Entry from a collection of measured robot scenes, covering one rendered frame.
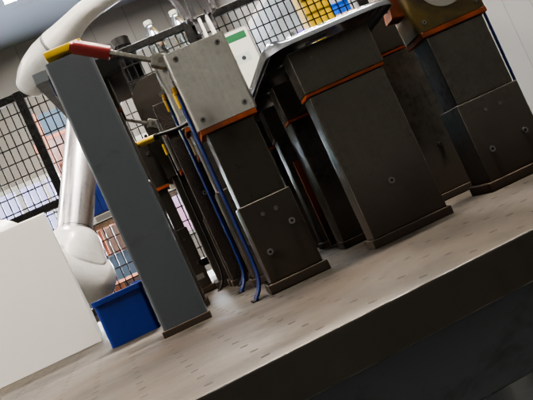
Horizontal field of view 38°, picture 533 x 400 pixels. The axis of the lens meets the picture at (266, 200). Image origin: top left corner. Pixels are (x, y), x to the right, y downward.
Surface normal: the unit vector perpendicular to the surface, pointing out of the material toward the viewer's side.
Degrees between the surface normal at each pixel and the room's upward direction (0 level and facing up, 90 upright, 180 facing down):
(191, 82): 90
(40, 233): 90
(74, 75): 90
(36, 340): 90
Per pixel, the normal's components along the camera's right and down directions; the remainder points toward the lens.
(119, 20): 0.20, -0.11
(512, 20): -0.89, 0.40
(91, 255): 0.75, -0.36
